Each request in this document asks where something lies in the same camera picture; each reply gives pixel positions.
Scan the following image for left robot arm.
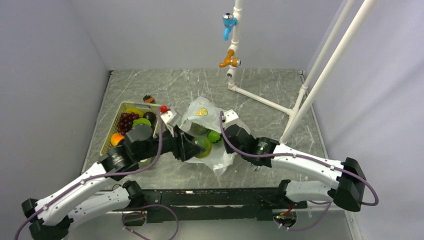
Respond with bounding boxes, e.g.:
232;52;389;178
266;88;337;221
21;124;205;240

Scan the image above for netted green fake melon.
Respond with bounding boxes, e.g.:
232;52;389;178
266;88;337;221
189;122;209;135

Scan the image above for white plastic bag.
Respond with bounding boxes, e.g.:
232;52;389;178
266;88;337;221
182;97;251;176

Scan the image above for bright green fake lime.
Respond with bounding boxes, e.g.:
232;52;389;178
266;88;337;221
207;130;223;144

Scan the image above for blue valve tap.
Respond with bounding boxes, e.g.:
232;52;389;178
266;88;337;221
222;12;238;41

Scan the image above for dark green fake orange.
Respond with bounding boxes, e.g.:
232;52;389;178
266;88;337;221
193;136;212;159

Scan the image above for purple cable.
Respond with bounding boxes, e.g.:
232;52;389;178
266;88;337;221
13;109;180;240
219;110;380;232

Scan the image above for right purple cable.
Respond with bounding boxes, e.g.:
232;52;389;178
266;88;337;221
219;110;380;232

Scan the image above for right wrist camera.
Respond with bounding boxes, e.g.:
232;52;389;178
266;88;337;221
222;109;240;129

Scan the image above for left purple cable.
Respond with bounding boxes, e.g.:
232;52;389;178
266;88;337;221
13;109;180;240

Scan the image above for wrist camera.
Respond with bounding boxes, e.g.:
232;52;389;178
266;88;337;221
222;109;240;129
159;104;182;128

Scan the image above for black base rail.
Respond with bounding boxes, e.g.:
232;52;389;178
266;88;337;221
123;187;308;223

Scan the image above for orange valve tap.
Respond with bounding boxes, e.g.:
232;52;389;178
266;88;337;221
219;49;241;68

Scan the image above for beige plastic basket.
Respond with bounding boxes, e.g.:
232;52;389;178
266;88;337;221
99;101;161;156

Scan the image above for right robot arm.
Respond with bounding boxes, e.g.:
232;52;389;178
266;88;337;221
221;125;367;212

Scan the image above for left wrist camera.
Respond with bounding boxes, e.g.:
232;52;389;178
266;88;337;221
159;104;182;128

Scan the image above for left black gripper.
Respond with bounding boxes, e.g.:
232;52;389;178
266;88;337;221
136;122;205;161

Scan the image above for small orange black object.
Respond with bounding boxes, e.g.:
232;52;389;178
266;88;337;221
143;95;156;104

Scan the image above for dark purple fake fruit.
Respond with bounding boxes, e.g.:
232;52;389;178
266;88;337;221
142;111;157;125

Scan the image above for yellow fake banana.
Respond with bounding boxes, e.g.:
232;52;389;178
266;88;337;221
124;107;144;117

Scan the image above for purple fake grapes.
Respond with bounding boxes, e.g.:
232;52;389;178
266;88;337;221
116;112;140;135

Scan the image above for white pvc pipe frame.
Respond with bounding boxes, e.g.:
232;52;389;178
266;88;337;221
224;0;379;145

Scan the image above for orange fake mango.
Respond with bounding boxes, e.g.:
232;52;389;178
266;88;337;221
110;133;125;147

